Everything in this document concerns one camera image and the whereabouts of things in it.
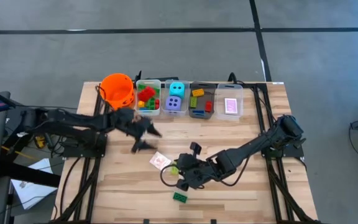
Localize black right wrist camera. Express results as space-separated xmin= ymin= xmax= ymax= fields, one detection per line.
xmin=189 ymin=141 xmax=203 ymax=157

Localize purple foam die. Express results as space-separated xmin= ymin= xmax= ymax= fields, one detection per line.
xmin=165 ymin=95 xmax=182 ymax=111

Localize yellow tool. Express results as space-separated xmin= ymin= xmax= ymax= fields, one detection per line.
xmin=34 ymin=135 xmax=47 ymax=149

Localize orange pumpkin face bucket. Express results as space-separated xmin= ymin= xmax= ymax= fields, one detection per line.
xmin=95 ymin=73 xmax=135 ymax=110

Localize white purple card deck box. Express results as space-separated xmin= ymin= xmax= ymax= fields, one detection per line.
xmin=224 ymin=97 xmax=239 ymax=114

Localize white paper sheets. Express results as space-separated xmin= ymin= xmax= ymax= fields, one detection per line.
xmin=10 ymin=157 xmax=58 ymax=210

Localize clear plastic bin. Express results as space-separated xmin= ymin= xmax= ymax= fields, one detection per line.
xmin=213 ymin=83 xmax=244 ymax=121
xmin=162 ymin=79 xmax=190 ymax=117

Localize yellow cable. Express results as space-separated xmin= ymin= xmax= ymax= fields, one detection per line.
xmin=1 ymin=146 xmax=37 ymax=159

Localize dark green brick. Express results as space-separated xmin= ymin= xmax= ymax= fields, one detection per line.
xmin=172 ymin=192 xmax=188 ymax=204

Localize large red toy brick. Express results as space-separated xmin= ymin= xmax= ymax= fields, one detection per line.
xmin=137 ymin=86 xmax=157 ymax=103

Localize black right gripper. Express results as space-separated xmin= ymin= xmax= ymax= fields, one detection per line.
xmin=175 ymin=152 xmax=213 ymax=192

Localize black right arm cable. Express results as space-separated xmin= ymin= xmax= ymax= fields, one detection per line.
xmin=160 ymin=155 xmax=251 ymax=189

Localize white plastic bin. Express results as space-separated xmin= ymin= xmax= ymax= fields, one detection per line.
xmin=134 ymin=79 xmax=162 ymax=116

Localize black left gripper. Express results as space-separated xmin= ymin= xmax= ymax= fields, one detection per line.
xmin=113 ymin=108 xmax=163 ymax=154

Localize black table frame rails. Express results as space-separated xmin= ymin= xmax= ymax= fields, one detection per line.
xmin=228 ymin=81 xmax=323 ymax=224
xmin=50 ymin=82 xmax=111 ymax=224

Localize teal foam die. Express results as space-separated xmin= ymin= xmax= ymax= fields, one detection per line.
xmin=169 ymin=81 xmax=186 ymax=99

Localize grey plastic bin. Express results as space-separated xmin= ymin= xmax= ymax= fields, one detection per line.
xmin=188 ymin=81 xmax=216 ymax=120

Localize orange print card deck box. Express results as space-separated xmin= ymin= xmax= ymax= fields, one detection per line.
xmin=149 ymin=151 xmax=172 ymax=171

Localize black floor stand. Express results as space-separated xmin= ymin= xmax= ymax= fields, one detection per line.
xmin=0 ymin=107 xmax=62 ymax=188

